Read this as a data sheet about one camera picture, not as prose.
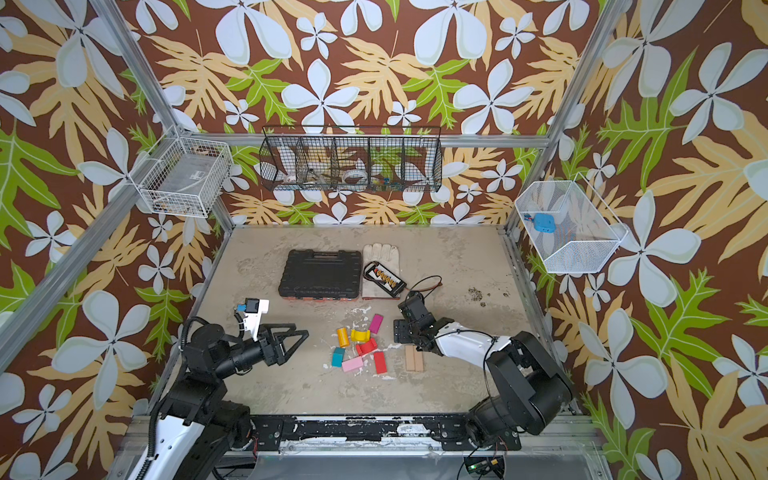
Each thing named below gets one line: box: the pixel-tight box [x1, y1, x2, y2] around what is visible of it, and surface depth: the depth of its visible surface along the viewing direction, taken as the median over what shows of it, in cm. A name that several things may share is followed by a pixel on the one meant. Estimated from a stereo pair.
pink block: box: [342, 356, 363, 372], surface depth 87 cm
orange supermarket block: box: [336, 327, 350, 348], surface depth 92 cm
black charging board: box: [363, 261, 407, 298], surface depth 103 cm
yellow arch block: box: [351, 329, 371, 342], surface depth 91 cm
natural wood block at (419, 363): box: [415, 351, 424, 372], surface depth 87 cm
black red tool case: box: [278, 249, 362, 301], surface depth 103 cm
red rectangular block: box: [374, 351, 387, 374], surface depth 88 cm
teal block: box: [331, 347, 346, 368], surface depth 89 cm
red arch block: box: [356, 338, 379, 356], surface depth 90 cm
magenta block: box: [368, 313, 384, 334], surface depth 97 cm
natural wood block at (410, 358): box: [405, 345, 416, 371], surface depth 88 cm
